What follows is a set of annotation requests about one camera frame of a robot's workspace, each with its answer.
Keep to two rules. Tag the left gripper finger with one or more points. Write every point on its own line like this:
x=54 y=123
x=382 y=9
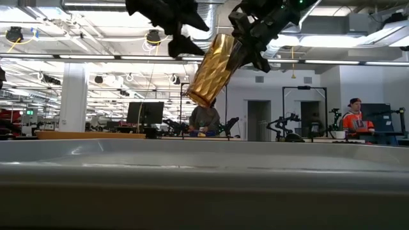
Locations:
x=182 y=46
x=195 y=21

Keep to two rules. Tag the background black robot arm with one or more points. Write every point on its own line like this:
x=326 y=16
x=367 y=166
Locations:
x=282 y=126
x=335 y=118

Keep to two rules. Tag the black computer monitor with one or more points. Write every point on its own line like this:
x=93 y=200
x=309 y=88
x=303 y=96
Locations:
x=145 y=112

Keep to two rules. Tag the black background rig frame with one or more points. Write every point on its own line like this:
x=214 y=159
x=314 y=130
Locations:
x=304 y=87

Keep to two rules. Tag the amber faceted cup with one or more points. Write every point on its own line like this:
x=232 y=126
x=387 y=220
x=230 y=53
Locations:
x=212 y=70

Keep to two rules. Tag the grey plastic tray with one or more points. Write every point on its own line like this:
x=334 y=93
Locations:
x=204 y=191

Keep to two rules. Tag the person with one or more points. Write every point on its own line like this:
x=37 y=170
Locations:
x=355 y=123
x=204 y=119

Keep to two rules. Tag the white building column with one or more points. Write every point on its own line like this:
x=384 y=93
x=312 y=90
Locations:
x=74 y=96

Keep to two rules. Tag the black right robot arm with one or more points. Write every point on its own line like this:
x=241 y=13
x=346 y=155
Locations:
x=303 y=4

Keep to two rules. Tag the black ceiling camera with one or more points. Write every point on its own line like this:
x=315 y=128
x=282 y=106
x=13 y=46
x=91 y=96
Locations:
x=14 y=33
x=153 y=36

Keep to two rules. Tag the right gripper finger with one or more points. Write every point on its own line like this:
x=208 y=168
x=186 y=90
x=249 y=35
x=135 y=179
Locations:
x=241 y=27
x=259 y=59

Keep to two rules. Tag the white mug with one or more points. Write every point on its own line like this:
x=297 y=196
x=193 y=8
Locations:
x=340 y=134

